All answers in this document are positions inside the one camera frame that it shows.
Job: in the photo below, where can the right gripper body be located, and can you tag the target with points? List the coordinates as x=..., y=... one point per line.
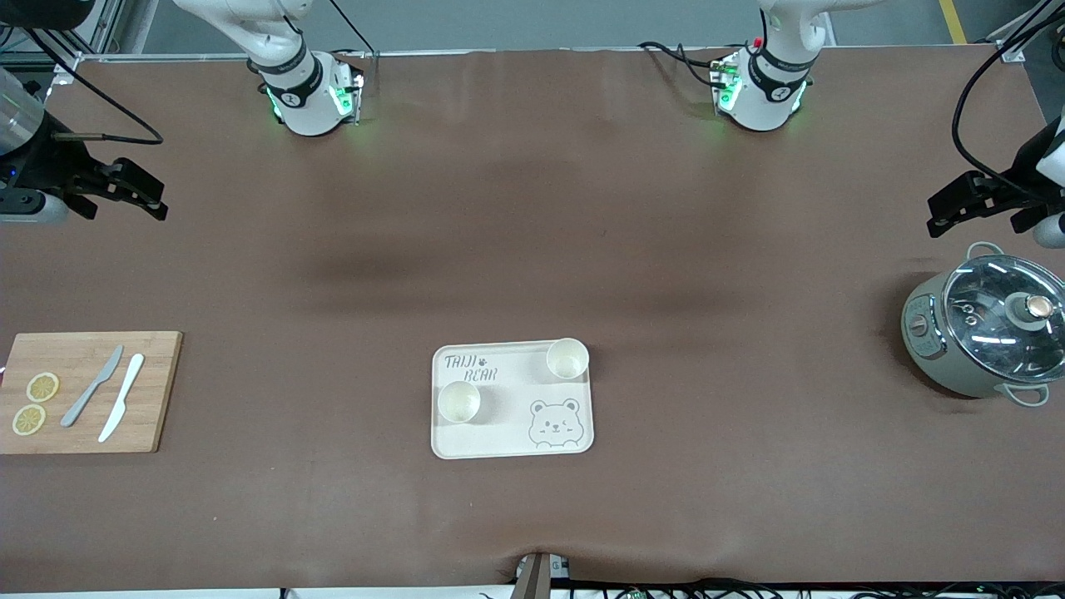
x=52, y=164

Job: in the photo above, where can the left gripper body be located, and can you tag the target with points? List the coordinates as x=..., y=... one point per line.
x=1020, y=180

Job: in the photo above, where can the white IKEA cup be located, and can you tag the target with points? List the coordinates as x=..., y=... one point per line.
x=459, y=403
x=567, y=358

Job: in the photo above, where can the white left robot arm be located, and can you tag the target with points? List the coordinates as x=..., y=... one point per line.
x=761, y=100

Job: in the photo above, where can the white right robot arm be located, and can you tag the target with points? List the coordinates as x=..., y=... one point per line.
x=308, y=100

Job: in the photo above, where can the grey-green electric cooking pot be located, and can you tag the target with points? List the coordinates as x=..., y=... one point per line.
x=932, y=349

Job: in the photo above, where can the grey plastic knife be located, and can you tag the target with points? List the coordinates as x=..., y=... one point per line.
x=91, y=387

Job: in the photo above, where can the white plastic knife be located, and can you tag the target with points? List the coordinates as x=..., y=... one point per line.
x=123, y=395

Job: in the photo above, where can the bamboo cutting board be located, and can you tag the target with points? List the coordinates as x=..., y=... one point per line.
x=158, y=399

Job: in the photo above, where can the lemon slice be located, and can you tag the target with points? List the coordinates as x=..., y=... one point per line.
x=42, y=387
x=29, y=420

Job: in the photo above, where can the brown table cover mat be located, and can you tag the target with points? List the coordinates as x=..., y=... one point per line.
x=532, y=249

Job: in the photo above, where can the cream bear print tray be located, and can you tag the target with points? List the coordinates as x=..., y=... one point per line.
x=491, y=433

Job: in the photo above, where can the aluminium frame profile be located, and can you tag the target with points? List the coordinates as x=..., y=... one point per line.
x=1019, y=37
x=91, y=33

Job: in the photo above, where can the metal table edge bracket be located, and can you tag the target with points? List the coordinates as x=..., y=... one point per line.
x=539, y=574

